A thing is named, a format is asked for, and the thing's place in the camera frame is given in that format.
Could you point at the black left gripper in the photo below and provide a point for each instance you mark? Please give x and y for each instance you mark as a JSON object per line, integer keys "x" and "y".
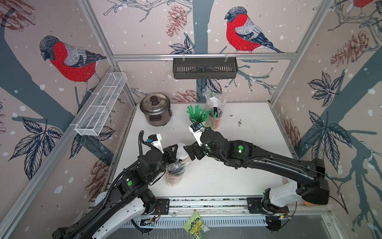
{"x": 172, "y": 156}

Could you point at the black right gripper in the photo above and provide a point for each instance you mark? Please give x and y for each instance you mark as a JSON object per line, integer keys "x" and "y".
{"x": 196, "y": 147}

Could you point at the black lid red cup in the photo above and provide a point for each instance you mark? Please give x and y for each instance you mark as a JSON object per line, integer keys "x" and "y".
{"x": 214, "y": 121}
{"x": 174, "y": 172}

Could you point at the spare clear plastic bag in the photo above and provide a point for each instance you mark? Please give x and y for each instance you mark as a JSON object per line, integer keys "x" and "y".
{"x": 175, "y": 171}

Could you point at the white lid cup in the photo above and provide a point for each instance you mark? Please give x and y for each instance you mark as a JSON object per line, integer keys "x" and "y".
{"x": 181, "y": 155}
{"x": 214, "y": 102}

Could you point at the clear plastic carrier bag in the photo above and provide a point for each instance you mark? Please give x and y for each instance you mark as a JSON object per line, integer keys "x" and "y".
{"x": 209, "y": 94}

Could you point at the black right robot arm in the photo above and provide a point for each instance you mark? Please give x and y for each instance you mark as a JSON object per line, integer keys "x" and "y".
{"x": 306, "y": 179}

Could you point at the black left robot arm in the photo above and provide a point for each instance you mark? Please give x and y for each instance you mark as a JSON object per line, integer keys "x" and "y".
{"x": 129, "y": 195}

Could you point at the green straw holder cup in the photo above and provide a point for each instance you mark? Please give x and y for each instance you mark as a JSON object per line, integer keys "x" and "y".
{"x": 195, "y": 121}

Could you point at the green straws bundle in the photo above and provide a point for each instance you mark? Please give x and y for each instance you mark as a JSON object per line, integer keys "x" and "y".
{"x": 198, "y": 113}

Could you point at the silver rice cooker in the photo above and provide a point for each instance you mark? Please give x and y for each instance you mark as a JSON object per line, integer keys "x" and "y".
{"x": 156, "y": 108}

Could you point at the green snack packet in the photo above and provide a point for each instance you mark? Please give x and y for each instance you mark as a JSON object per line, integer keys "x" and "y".
{"x": 195, "y": 226}

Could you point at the orange soda can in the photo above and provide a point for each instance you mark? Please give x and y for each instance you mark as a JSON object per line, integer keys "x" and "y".
{"x": 308, "y": 204}

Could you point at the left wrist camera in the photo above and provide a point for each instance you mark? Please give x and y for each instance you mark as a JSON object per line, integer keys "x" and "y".
{"x": 155, "y": 141}

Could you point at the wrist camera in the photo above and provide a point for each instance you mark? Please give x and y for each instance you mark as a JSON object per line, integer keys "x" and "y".
{"x": 197, "y": 129}
{"x": 155, "y": 141}

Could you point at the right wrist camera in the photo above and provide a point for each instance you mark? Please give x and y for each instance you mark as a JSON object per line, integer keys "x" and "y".
{"x": 197, "y": 129}

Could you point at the black hanging wire basket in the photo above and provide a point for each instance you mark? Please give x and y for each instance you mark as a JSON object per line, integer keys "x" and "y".
{"x": 205, "y": 68}

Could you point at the white wire mesh shelf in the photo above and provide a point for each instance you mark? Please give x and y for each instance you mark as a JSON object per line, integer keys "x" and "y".
{"x": 97, "y": 113}

